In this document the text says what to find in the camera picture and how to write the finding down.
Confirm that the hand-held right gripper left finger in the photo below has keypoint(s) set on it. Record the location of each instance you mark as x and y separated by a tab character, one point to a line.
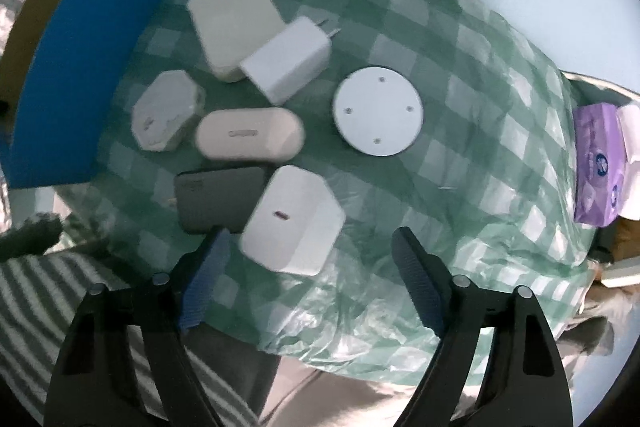
205	277

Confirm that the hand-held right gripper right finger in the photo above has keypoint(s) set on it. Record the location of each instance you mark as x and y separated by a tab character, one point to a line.
417	277

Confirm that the white chamfered charger block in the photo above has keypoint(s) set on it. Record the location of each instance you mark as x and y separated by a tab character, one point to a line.
292	222

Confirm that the white round disc charger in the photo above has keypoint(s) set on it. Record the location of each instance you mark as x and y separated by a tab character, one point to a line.
377	112

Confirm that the white plug charger with prongs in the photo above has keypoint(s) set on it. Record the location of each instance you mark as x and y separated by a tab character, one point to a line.
287	59

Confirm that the blue-sided cardboard box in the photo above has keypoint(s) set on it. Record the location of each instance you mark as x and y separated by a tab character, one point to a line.
100	32

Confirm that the dark grey flat power bank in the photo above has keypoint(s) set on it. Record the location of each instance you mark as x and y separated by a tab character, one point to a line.
215	197

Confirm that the green checked tablecloth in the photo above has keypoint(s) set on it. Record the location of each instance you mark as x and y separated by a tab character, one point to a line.
475	207

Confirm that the beige pill-shaped power bank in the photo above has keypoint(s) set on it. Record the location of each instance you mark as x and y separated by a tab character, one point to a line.
250	134

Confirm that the white octagonal charger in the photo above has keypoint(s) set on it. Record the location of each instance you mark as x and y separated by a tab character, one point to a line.
165	107

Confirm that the grey striped towel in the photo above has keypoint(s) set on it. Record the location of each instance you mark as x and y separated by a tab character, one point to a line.
30	307

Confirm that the dark grey cloth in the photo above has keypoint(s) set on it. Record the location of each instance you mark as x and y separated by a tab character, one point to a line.
30	232

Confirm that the purple tissue pack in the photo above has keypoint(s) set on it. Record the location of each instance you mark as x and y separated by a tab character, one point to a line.
595	167

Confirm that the cream rounded square power bank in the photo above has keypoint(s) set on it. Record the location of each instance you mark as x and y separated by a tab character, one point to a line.
230	22

